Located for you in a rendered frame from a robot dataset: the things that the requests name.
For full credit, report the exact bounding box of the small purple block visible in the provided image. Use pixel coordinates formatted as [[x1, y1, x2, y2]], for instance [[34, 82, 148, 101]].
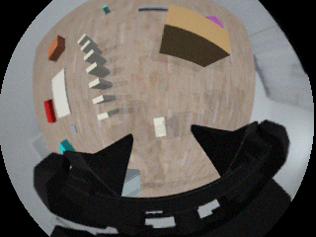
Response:
[[206, 16, 224, 28]]

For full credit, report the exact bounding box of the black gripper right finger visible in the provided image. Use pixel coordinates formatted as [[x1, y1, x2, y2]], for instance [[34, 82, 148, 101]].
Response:
[[191, 121, 258, 177]]

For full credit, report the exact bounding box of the red box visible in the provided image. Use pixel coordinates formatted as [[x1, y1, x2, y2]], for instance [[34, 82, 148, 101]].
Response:
[[43, 99, 56, 123]]

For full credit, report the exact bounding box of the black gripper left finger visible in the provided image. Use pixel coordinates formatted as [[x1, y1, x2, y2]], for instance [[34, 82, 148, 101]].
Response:
[[63, 133, 133, 197]]

